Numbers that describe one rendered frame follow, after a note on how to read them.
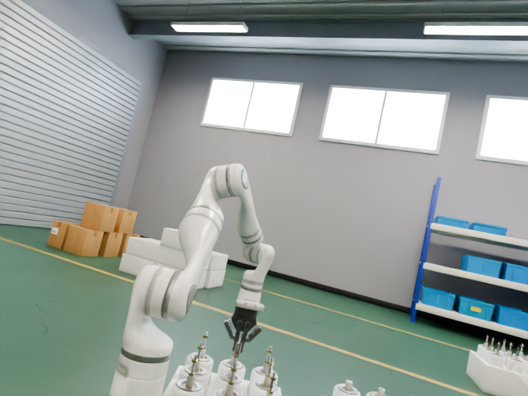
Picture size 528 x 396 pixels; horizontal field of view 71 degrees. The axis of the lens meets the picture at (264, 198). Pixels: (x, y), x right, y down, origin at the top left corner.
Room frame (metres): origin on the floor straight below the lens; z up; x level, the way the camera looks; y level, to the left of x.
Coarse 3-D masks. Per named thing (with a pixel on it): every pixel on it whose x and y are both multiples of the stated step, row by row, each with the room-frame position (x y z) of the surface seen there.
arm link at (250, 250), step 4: (260, 236) 1.17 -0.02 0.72; (256, 240) 1.16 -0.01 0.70; (260, 240) 1.17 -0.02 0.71; (244, 244) 1.19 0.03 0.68; (248, 244) 1.17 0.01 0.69; (252, 244) 1.17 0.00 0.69; (256, 244) 1.17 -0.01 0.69; (260, 244) 1.23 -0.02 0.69; (244, 248) 1.21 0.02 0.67; (248, 248) 1.22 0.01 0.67; (252, 248) 1.23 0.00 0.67; (256, 248) 1.22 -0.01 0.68; (244, 252) 1.22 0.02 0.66; (248, 252) 1.23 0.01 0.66; (252, 252) 1.22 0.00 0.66; (256, 252) 1.21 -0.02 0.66; (244, 256) 1.24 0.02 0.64; (248, 256) 1.23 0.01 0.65; (252, 256) 1.22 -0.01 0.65; (248, 260) 1.24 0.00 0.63; (252, 260) 1.23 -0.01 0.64; (256, 260) 1.22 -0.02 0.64
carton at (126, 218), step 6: (120, 210) 4.73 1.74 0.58; (126, 210) 4.74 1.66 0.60; (120, 216) 4.72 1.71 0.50; (126, 216) 4.77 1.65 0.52; (132, 216) 4.85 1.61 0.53; (120, 222) 4.71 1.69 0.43; (126, 222) 4.79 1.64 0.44; (132, 222) 4.88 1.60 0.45; (120, 228) 4.72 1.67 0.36; (126, 228) 4.81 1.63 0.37; (132, 228) 4.90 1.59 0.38
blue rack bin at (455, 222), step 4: (440, 216) 4.85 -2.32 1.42; (436, 220) 5.00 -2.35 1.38; (440, 220) 4.86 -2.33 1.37; (444, 220) 4.84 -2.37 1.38; (448, 220) 4.82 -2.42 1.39; (452, 220) 4.80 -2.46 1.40; (456, 220) 4.78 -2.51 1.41; (460, 220) 4.76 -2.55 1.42; (464, 220) 4.75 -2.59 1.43; (444, 224) 4.84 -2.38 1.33; (448, 224) 4.83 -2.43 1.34; (452, 224) 4.80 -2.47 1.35; (456, 224) 4.79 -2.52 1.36; (460, 224) 4.77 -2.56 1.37; (464, 224) 4.75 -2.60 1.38; (464, 228) 4.76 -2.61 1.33
